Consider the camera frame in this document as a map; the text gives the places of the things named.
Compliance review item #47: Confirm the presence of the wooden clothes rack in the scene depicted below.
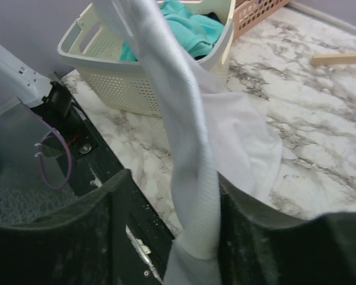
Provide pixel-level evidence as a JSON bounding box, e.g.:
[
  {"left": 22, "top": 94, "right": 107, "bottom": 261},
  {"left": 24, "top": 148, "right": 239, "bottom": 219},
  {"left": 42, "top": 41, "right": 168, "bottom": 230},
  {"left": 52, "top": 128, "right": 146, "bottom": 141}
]
[{"left": 310, "top": 52, "right": 356, "bottom": 65}]

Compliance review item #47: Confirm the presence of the teal green t shirt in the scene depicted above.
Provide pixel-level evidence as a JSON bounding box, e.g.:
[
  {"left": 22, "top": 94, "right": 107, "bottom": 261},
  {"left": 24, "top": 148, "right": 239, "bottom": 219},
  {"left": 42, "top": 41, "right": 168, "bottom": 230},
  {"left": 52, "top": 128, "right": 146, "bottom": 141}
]
[{"left": 118, "top": 0, "right": 226, "bottom": 63}]

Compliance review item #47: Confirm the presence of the orange file organizer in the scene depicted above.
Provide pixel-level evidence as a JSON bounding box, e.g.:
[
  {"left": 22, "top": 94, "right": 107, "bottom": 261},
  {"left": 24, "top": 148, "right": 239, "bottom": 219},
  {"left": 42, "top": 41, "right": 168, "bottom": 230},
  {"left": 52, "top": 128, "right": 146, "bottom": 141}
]
[{"left": 233, "top": 0, "right": 291, "bottom": 40}]

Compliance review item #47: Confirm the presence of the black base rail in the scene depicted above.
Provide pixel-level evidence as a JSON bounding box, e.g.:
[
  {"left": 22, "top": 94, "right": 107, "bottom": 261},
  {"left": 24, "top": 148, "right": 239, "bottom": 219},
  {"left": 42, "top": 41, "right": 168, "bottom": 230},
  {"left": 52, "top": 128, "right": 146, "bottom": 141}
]
[{"left": 49, "top": 71, "right": 182, "bottom": 284}]

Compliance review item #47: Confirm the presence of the white t shirt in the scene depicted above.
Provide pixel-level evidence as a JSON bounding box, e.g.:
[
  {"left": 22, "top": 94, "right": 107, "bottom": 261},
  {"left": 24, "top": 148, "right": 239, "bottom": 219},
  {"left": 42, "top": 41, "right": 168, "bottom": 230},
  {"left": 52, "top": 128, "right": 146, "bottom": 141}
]
[{"left": 93, "top": 1, "right": 282, "bottom": 284}]

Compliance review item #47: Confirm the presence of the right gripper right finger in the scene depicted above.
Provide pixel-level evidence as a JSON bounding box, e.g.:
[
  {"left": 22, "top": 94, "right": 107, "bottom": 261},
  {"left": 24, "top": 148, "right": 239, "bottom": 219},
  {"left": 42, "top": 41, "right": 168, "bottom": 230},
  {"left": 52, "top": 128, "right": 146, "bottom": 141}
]
[{"left": 218, "top": 176, "right": 356, "bottom": 284}]

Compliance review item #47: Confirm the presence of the cream laundry basket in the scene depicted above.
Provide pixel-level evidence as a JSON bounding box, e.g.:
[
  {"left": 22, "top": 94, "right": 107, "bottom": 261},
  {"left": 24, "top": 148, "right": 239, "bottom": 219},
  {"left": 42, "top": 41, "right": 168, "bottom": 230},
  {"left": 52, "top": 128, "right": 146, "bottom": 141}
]
[{"left": 58, "top": 1, "right": 236, "bottom": 117}]

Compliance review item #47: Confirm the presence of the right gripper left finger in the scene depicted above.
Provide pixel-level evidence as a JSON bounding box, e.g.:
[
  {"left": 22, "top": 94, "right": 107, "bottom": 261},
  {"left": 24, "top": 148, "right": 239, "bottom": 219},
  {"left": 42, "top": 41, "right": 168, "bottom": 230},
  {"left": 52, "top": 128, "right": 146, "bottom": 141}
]
[{"left": 0, "top": 169, "right": 133, "bottom": 284}]

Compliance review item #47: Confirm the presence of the navy blue t shirt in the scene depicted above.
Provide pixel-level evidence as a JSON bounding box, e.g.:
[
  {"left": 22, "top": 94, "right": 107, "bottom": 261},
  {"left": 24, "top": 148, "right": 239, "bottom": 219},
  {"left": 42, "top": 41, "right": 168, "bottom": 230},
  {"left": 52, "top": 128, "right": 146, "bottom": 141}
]
[{"left": 191, "top": 12, "right": 224, "bottom": 61}]

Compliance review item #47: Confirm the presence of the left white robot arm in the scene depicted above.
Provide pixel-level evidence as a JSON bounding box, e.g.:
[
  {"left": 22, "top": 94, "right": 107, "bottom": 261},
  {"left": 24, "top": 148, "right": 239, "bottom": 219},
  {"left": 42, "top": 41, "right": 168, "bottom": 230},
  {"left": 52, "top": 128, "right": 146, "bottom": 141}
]
[{"left": 0, "top": 45, "right": 52, "bottom": 108}]

